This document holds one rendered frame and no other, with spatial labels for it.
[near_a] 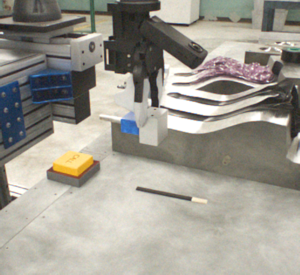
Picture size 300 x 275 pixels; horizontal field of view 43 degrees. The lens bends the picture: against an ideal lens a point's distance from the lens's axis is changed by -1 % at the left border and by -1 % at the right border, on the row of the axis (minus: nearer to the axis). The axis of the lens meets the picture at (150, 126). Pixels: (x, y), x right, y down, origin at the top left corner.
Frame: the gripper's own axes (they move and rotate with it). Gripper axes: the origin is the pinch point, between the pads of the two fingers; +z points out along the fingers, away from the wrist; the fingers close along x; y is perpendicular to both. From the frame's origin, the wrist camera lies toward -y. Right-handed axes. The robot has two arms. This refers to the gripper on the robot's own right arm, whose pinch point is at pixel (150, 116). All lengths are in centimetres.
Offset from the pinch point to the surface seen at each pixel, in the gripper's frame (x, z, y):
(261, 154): -10.1, 8.7, -19.2
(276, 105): -16.1, 0.4, -20.3
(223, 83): -45.4, 6.5, -2.6
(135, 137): -10.1, 10.3, 8.2
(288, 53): -68, 1, -17
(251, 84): -49, 7, -10
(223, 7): -731, 66, 166
